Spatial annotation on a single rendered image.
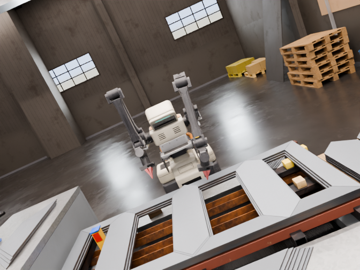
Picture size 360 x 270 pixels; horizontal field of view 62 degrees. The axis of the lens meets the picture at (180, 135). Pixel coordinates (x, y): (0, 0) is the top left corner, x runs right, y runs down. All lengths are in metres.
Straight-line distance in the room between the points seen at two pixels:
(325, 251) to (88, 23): 12.61
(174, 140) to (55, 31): 11.63
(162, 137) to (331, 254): 1.42
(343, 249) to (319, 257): 0.09
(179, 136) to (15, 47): 11.15
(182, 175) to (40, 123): 10.90
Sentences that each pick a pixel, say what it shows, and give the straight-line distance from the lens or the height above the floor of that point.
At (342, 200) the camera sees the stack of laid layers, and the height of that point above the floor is 0.83.
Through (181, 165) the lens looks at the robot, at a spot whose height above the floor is 0.88.
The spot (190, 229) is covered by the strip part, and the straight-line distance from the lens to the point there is 1.58.
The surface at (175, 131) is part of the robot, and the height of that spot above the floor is 1.15.
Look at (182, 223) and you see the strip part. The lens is 1.66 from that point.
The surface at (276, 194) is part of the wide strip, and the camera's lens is 1.57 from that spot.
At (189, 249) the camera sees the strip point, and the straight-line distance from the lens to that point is 1.45.
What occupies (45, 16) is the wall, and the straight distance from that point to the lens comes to 13.73.
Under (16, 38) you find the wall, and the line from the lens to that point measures 12.99.
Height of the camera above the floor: 1.65
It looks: 14 degrees down
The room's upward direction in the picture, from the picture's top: 25 degrees counter-clockwise
